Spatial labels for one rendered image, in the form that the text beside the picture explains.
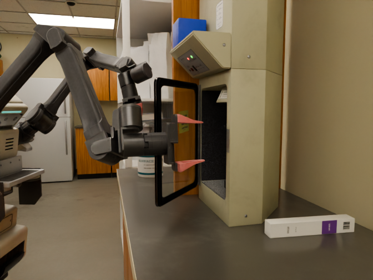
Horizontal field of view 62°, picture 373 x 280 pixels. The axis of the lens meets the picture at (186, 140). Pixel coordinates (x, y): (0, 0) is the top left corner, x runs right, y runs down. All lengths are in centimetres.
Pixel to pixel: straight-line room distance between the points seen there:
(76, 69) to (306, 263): 76
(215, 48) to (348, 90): 49
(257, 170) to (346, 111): 38
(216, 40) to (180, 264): 59
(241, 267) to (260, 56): 58
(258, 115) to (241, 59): 17
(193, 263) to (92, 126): 41
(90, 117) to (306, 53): 90
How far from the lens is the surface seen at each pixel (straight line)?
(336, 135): 121
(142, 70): 113
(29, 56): 106
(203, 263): 78
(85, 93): 87
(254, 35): 97
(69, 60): 95
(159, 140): 74
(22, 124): 154
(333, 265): 84
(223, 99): 102
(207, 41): 91
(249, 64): 95
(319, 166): 129
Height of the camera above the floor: 130
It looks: 6 degrees down
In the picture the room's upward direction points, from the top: straight up
